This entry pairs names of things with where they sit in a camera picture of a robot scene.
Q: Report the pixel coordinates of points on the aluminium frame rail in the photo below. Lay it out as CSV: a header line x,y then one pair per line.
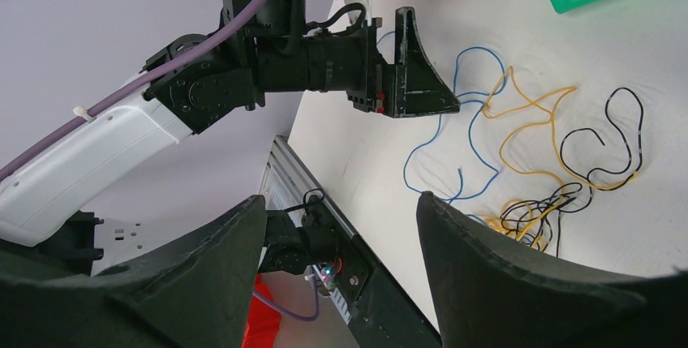
x,y
286,179

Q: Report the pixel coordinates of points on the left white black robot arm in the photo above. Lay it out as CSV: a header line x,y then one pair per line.
x,y
182,90

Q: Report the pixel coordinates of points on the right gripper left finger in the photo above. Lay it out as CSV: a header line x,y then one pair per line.
x,y
194,291

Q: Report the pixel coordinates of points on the left circuit board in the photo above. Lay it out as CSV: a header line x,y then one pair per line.
x,y
327,273

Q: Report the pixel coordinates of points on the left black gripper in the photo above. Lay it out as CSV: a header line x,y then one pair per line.
x,y
325,62

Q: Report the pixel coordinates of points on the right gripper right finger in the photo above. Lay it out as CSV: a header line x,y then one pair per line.
x,y
490,291

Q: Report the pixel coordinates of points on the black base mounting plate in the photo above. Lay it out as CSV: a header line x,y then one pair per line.
x,y
373,305

